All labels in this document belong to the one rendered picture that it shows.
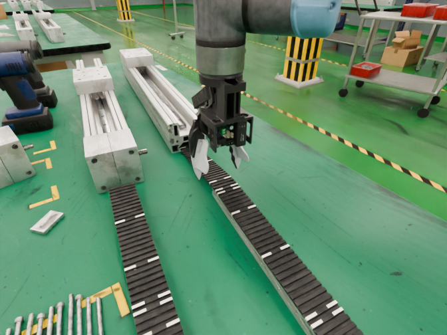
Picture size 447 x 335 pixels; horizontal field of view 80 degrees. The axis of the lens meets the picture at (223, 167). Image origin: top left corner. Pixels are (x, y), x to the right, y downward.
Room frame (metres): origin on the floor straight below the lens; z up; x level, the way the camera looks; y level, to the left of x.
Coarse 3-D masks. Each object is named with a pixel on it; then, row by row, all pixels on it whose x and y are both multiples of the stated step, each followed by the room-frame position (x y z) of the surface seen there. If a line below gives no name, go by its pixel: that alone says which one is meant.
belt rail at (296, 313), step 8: (216, 200) 0.41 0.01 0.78; (224, 208) 0.38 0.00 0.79; (232, 224) 0.34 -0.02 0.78; (240, 232) 0.32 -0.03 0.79; (248, 240) 0.29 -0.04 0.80; (248, 248) 0.29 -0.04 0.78; (256, 256) 0.27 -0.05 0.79; (264, 264) 0.25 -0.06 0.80; (264, 272) 0.24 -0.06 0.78; (272, 280) 0.22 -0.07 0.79; (280, 288) 0.21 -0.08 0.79; (288, 296) 0.19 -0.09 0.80; (288, 304) 0.19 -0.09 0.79; (296, 312) 0.18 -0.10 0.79; (304, 320) 0.16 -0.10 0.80; (304, 328) 0.16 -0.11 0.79
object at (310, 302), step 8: (320, 288) 0.20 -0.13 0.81; (304, 296) 0.19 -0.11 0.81; (312, 296) 0.19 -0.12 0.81; (320, 296) 0.19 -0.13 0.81; (328, 296) 0.19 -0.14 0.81; (296, 304) 0.18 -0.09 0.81; (304, 304) 0.18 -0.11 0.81; (312, 304) 0.18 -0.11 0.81; (320, 304) 0.18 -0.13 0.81; (304, 312) 0.17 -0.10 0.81
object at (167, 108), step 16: (128, 80) 1.18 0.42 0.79; (144, 80) 0.94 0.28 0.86; (160, 80) 0.94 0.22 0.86; (144, 96) 0.85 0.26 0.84; (160, 96) 0.86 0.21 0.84; (176, 96) 0.79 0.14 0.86; (160, 112) 0.67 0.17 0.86; (176, 112) 0.73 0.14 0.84; (192, 112) 0.67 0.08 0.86; (160, 128) 0.68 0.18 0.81; (176, 128) 0.61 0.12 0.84; (176, 144) 0.60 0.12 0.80
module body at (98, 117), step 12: (96, 60) 1.23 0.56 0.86; (84, 96) 0.79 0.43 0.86; (108, 96) 0.79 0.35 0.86; (84, 108) 0.69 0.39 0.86; (96, 108) 0.79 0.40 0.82; (108, 108) 0.79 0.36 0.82; (84, 120) 0.62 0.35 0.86; (96, 120) 0.70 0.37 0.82; (108, 120) 0.70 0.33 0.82; (120, 120) 0.62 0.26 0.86; (84, 132) 0.55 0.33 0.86; (96, 132) 0.57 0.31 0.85
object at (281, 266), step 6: (288, 258) 0.25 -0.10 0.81; (294, 258) 0.25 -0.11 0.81; (276, 264) 0.24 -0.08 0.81; (282, 264) 0.24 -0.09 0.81; (288, 264) 0.24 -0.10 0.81; (294, 264) 0.24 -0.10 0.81; (300, 264) 0.24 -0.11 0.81; (270, 270) 0.23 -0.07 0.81; (276, 270) 0.23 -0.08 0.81; (282, 270) 0.23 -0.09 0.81; (288, 270) 0.23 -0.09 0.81; (276, 276) 0.22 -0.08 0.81
